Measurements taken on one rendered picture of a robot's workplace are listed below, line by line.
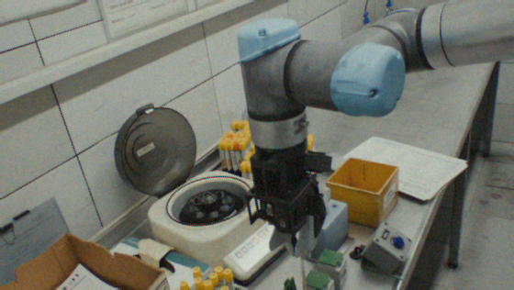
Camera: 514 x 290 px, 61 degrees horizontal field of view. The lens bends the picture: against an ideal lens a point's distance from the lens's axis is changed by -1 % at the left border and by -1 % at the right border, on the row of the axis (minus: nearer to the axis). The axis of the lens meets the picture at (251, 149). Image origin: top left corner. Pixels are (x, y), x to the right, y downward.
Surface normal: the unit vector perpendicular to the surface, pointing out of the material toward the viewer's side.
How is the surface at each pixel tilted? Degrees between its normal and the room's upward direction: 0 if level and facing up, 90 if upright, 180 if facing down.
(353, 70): 54
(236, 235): 90
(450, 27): 66
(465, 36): 86
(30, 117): 90
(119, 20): 93
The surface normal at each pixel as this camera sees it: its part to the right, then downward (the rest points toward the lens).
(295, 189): -0.14, -0.88
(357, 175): -0.58, 0.44
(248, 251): 0.19, -0.71
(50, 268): 0.82, 0.11
